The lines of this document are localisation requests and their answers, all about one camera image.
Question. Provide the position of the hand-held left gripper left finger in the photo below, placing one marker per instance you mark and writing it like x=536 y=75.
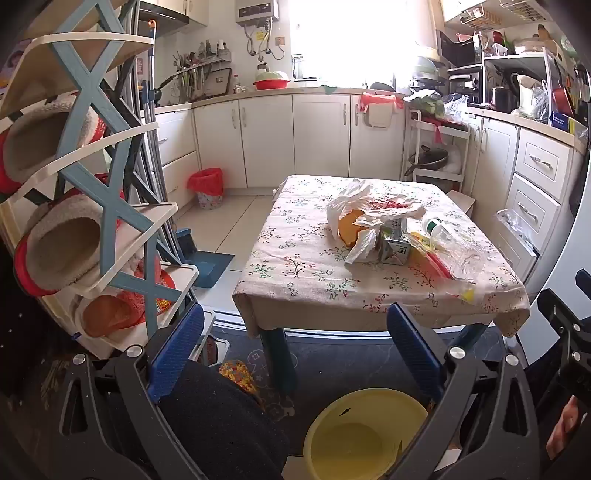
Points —
x=178 y=350

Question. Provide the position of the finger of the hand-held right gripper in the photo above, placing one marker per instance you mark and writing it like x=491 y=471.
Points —
x=584 y=279
x=565 y=323

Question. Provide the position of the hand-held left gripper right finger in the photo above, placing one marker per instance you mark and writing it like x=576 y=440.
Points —
x=415 y=355

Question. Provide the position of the red yellow wrapper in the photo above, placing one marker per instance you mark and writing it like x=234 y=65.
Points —
x=436 y=264

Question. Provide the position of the crushed milk carton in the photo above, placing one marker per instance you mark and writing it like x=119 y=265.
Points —
x=392 y=249

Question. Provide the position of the clear plastic bottle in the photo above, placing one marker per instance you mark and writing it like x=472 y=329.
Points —
x=455 y=249

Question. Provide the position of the yellow plastic basin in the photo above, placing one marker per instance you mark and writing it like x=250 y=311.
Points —
x=341 y=443

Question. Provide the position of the large orange peel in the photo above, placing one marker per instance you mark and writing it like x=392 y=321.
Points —
x=348 y=226

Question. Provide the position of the white plastic bag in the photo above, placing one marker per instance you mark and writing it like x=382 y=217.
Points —
x=351 y=198

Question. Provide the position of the person's right hand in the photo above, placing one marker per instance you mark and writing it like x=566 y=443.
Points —
x=563 y=429

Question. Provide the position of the colourful patterned slipper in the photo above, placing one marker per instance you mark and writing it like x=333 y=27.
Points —
x=235 y=374

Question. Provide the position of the red mesh slipper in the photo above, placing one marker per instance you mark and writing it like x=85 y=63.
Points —
x=138 y=300

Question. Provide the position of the dark printed floor mat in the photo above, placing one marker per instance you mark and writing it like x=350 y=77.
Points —
x=346 y=364

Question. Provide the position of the brown-lined slipper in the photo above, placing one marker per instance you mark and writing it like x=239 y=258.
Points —
x=106 y=316

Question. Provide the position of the person's left leg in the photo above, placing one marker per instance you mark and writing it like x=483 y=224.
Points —
x=221 y=424

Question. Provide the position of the clear plastic bag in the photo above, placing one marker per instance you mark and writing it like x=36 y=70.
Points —
x=515 y=226

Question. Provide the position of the blue dustpan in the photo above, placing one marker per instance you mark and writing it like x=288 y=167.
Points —
x=207 y=267

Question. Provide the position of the table with floral cloth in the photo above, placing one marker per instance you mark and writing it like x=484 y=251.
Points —
x=300 y=267

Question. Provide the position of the red fleece-lined slipper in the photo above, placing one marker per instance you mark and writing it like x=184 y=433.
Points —
x=37 y=147
x=64 y=244

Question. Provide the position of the blue box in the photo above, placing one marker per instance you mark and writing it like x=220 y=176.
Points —
x=561 y=121

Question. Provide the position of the bin with red liner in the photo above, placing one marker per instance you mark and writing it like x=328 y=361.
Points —
x=205 y=182

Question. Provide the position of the red pot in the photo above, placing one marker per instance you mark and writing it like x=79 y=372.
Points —
x=561 y=101

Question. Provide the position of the white rolling cart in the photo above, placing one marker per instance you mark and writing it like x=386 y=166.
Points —
x=464 y=138

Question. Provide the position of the white kettle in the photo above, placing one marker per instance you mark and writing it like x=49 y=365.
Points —
x=526 y=94

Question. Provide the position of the black wok with lid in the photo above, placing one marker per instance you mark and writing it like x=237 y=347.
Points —
x=429 y=159

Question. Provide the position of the black toaster oven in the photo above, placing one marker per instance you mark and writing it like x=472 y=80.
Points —
x=464 y=83

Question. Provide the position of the countertop appliance shelf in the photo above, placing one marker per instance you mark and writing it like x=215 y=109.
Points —
x=517 y=57

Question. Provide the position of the white kitchen cabinets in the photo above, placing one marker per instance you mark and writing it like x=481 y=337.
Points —
x=277 y=138

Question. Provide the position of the bag of green vegetables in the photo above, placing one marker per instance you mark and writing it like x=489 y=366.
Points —
x=427 y=104

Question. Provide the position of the white hanging bin red bag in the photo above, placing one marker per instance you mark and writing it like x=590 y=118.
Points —
x=381 y=113

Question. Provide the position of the black frying pan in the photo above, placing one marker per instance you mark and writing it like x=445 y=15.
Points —
x=159 y=94

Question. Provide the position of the black microwave oven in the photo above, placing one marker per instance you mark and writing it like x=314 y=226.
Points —
x=459 y=50

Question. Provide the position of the red basin with green lid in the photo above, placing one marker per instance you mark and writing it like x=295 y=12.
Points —
x=270 y=83

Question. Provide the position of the white and blue shoe rack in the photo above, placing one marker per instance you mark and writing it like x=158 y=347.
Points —
x=78 y=83

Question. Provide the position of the grey folded metal rack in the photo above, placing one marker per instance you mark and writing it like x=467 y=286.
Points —
x=134 y=60

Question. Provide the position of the smartphone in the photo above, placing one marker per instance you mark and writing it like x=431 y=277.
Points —
x=14 y=62

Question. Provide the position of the range hood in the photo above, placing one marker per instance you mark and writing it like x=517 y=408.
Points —
x=161 y=14

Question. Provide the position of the wall utensil rack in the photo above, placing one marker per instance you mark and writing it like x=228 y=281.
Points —
x=203 y=74

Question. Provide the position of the wall water heater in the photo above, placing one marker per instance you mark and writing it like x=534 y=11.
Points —
x=256 y=9

